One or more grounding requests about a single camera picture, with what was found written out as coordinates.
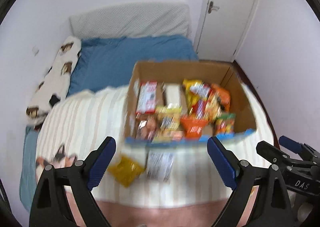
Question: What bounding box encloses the plain yellow snack packet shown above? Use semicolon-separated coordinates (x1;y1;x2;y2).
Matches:
107;155;147;187

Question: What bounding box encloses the bear print pillow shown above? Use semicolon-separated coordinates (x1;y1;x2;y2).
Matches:
26;36;82;126

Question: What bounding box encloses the grey padded mattress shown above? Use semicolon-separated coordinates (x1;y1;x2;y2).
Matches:
69;4;192;41

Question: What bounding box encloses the instant noodle packet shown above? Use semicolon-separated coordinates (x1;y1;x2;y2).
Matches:
182;79;223;117

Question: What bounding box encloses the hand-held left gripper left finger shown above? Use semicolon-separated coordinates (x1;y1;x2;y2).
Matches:
29;136;117;227

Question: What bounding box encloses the metal door handle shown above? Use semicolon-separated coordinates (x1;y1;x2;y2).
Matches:
207;1;220;14

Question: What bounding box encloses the white door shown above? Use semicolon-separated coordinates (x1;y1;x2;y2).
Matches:
194;0;264;61

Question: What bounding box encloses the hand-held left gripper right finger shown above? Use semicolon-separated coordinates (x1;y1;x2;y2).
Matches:
207;136;293;227

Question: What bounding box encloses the white snack packet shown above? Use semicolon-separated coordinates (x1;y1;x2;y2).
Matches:
164;83;183;107

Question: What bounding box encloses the brown snack packet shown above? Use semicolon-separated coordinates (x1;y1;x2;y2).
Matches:
136;114;158;140

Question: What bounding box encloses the long white red packet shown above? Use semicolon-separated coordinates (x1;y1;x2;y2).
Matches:
136;81;158;114

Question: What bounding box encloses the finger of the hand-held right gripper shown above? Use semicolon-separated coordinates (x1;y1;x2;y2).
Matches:
256;141;292;168
279;136;320;165

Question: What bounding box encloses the cat print blanket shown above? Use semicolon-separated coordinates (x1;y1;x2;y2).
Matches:
35;84;275;227

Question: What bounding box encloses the printed cardboard box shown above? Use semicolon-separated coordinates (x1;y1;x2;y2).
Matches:
124;61;258;145

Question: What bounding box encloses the small red snack packet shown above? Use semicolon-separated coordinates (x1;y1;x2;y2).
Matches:
192;99;209;117

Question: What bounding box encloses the yellow biscuit packet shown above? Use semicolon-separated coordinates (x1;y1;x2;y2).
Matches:
155;106;183;140

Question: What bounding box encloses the clear barcode snack packet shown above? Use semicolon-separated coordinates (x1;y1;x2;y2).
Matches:
146;151;175;183

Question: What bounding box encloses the blue pillow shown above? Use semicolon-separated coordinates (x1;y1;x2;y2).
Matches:
67;34;199;95

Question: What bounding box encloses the green candy packet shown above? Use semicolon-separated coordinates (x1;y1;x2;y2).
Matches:
215;113;236;135

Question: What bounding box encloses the orange snack packet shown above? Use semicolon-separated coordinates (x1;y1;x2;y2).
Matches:
180;114;208;139
211;84;232;111

